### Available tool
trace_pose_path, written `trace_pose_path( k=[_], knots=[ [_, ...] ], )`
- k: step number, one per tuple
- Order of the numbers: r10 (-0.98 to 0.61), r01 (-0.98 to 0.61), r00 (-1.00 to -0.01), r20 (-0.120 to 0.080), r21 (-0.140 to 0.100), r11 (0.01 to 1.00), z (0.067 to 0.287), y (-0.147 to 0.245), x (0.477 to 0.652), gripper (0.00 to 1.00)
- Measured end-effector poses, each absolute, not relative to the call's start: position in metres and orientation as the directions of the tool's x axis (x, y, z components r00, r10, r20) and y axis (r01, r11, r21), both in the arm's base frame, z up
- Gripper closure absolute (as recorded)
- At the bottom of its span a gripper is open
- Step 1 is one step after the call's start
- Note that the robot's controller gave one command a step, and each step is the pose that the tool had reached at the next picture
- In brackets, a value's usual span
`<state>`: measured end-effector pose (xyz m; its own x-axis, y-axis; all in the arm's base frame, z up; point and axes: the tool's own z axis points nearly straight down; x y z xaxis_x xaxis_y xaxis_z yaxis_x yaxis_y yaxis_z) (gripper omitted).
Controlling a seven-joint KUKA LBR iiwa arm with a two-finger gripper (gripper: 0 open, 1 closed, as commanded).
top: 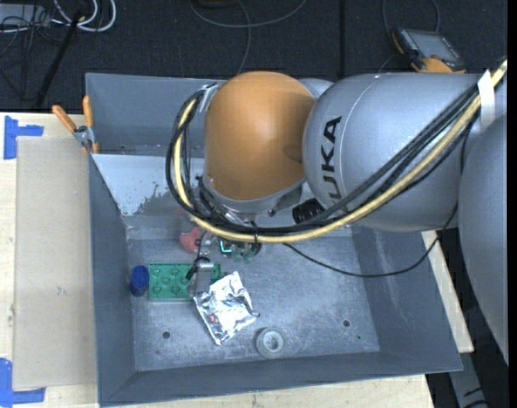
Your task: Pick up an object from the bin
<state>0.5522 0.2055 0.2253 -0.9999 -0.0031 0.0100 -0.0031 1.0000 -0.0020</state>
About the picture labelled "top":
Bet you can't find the grey metal bin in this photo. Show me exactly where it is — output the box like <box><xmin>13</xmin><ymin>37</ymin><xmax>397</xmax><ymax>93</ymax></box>
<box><xmin>84</xmin><ymin>72</ymin><xmax>464</xmax><ymax>407</ymax></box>

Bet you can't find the crumpled silver foil packet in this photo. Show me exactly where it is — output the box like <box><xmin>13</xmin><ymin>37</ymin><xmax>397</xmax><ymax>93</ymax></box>
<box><xmin>192</xmin><ymin>270</ymin><xmax>260</xmax><ymax>347</ymax></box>

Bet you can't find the green studded flat block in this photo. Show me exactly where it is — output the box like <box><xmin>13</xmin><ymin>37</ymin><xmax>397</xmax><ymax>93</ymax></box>
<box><xmin>147</xmin><ymin>263</ymin><xmax>223</xmax><ymax>302</ymax></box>

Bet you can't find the black cylinder on white bracket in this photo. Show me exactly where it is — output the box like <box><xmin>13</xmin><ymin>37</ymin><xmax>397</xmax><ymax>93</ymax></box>
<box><xmin>268</xmin><ymin>197</ymin><xmax>328</xmax><ymax>225</ymax></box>

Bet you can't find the red toy fruit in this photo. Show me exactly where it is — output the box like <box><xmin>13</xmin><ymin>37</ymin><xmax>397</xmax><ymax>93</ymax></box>
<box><xmin>179</xmin><ymin>226</ymin><xmax>202</xmax><ymax>253</ymax></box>

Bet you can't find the pale cardboard board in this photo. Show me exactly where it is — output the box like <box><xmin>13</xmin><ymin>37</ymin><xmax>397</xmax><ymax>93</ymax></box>
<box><xmin>12</xmin><ymin>137</ymin><xmax>99</xmax><ymax>392</ymax></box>

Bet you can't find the grey round disc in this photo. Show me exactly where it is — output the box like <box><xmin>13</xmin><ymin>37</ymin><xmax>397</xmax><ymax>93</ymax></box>
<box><xmin>255</xmin><ymin>326</ymin><xmax>286</xmax><ymax>357</ymax></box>

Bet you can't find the blue cylinder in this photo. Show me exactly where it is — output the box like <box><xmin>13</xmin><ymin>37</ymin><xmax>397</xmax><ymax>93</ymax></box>
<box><xmin>128</xmin><ymin>264</ymin><xmax>151</xmax><ymax>298</ymax></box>

